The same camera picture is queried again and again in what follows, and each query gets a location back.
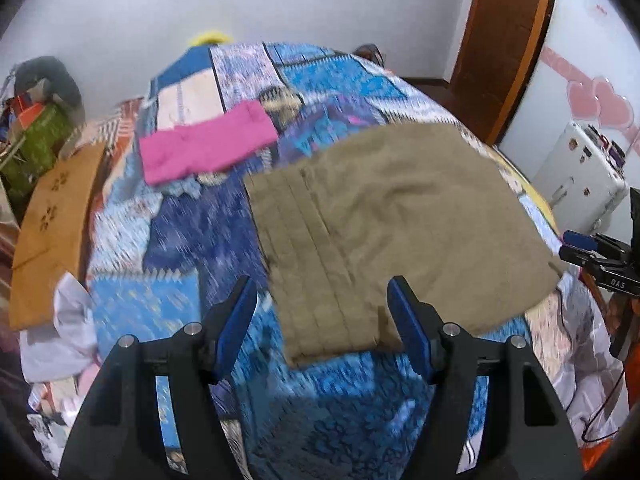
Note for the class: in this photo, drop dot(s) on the white hard suitcase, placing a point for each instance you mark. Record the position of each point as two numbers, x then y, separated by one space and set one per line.
582 180

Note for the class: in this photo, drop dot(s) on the wooden door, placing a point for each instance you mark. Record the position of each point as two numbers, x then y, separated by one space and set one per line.
500 50

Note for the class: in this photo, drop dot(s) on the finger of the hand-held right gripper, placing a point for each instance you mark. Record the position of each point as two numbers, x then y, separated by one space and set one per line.
580 241

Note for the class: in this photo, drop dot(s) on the blue patchwork printed blanket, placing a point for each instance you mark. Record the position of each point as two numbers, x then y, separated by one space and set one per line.
210 240

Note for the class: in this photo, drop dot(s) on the khaki pants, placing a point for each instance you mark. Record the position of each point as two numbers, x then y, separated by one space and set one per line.
395 225

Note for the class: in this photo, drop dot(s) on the green patterned bag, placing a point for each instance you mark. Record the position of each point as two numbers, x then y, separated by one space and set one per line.
35 147

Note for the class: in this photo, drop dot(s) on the brown wooden board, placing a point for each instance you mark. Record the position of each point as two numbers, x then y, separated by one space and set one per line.
52 230

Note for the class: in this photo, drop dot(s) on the white plastic bag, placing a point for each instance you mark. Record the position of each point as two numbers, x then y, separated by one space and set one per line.
60 330

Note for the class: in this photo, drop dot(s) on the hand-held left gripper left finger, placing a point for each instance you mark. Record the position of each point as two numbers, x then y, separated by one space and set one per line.
235 317

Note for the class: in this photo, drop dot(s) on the white printed cloth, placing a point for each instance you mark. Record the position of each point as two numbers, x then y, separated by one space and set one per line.
575 360

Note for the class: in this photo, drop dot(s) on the yellow cloth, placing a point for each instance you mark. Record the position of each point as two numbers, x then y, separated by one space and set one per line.
210 37

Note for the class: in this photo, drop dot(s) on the pink heart wall sticker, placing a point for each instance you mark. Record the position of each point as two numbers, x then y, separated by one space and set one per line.
597 95

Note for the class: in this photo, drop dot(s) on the grey cloth bundle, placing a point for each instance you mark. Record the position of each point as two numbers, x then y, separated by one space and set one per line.
47 77

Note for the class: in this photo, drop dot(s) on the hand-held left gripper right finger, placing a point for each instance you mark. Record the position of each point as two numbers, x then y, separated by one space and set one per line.
407 317

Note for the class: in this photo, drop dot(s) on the pink folded cloth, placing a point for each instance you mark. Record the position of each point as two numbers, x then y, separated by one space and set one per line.
207 145

